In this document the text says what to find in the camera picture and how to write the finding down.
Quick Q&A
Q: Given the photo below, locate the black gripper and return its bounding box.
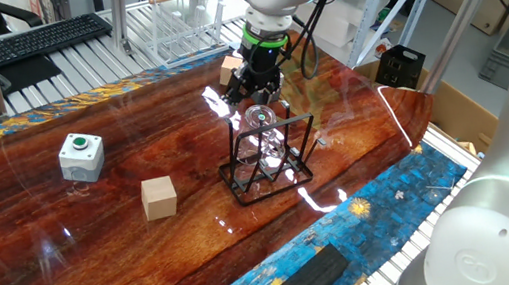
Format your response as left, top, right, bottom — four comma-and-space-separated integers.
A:
214, 38, 299, 113

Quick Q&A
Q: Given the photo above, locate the clear glass cup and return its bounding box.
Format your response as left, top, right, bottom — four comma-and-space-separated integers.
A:
227, 100, 291, 176

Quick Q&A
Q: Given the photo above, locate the light wooden cube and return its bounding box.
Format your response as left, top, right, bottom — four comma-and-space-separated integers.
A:
215, 52, 248, 88
138, 174, 182, 223

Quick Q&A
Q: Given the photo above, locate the white foam box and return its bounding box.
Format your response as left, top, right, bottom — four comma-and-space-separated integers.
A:
308, 0, 375, 52

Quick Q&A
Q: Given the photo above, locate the grey metal shelf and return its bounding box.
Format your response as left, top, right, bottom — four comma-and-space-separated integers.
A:
298, 0, 464, 75

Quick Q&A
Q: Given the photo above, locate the small black plastic crate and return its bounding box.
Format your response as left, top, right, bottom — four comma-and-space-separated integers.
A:
370, 40, 431, 96

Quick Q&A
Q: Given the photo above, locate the green push button box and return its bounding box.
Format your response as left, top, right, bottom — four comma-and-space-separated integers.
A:
54, 129, 110, 188

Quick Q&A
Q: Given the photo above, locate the blue starry painted tablecloth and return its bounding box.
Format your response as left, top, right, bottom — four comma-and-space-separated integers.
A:
0, 17, 487, 285

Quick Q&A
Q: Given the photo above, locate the black computer keyboard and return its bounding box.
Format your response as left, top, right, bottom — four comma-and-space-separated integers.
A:
0, 9, 117, 69

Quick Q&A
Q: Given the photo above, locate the brown cardboard box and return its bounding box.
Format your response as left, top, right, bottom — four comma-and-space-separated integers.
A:
353, 44, 504, 172

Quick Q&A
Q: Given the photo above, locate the black mouse pad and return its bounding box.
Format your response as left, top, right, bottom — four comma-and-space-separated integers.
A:
0, 50, 66, 97

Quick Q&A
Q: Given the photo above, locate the glossy wood-grain mat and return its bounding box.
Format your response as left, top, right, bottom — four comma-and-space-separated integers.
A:
0, 11, 462, 285

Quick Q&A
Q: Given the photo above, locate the black office chair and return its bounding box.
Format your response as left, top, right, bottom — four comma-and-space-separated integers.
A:
0, 0, 46, 33

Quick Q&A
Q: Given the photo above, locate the grey plastic floor crate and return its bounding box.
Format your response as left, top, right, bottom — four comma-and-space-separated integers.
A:
471, 22, 509, 94

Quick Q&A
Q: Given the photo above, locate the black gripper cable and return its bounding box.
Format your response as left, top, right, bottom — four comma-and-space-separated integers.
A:
202, 0, 346, 95

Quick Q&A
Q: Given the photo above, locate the white wire dish rack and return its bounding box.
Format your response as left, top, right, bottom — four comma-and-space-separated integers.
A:
131, 0, 248, 73

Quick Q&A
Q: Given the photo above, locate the black wire cup rack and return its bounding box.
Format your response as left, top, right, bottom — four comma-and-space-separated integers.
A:
208, 94, 335, 211

